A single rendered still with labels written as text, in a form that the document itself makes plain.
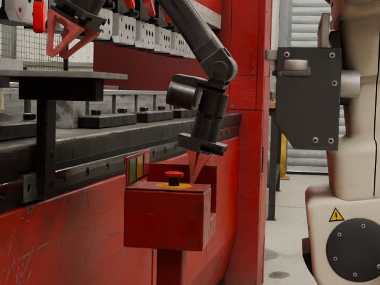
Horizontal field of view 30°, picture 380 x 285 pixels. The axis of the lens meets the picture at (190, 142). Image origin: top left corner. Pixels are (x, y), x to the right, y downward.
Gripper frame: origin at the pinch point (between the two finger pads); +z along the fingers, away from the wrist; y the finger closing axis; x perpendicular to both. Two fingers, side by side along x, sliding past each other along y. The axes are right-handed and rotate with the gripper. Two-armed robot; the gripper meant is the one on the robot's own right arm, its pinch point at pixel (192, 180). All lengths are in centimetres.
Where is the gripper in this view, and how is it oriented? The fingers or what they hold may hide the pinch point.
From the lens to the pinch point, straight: 152.5
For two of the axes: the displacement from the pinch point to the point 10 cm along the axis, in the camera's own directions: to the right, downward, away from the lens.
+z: -2.6, 9.6, 1.0
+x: -1.6, 0.6, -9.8
